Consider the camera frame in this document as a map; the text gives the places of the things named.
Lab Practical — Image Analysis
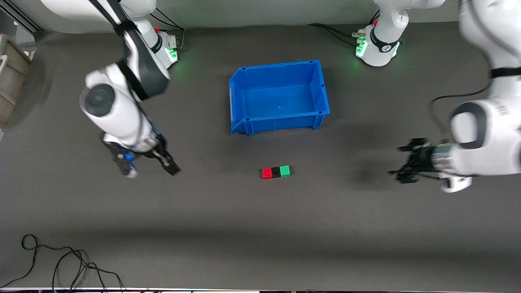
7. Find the blue plastic storage bin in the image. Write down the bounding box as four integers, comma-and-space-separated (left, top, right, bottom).
229, 60, 331, 136

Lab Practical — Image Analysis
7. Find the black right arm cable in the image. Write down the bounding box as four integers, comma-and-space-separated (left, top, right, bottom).
88, 0, 131, 34

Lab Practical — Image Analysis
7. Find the beige plastic crate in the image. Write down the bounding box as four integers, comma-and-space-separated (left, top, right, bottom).
0, 34, 33, 131

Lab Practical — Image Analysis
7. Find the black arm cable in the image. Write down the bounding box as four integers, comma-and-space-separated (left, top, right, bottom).
428, 86, 494, 136
88, 0, 131, 34

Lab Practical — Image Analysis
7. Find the black right base cable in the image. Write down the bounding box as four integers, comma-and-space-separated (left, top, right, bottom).
151, 8, 186, 50

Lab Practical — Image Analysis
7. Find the black base cable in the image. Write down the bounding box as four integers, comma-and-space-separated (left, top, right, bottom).
151, 8, 186, 50
307, 23, 361, 46

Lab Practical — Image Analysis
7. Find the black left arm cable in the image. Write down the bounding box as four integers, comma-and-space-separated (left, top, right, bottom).
428, 86, 494, 136

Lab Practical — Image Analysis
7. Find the loose black table cable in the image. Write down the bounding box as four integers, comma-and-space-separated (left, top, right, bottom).
0, 234, 125, 292

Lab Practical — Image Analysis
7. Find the black left base cable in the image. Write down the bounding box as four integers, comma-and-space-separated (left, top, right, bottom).
307, 23, 361, 46

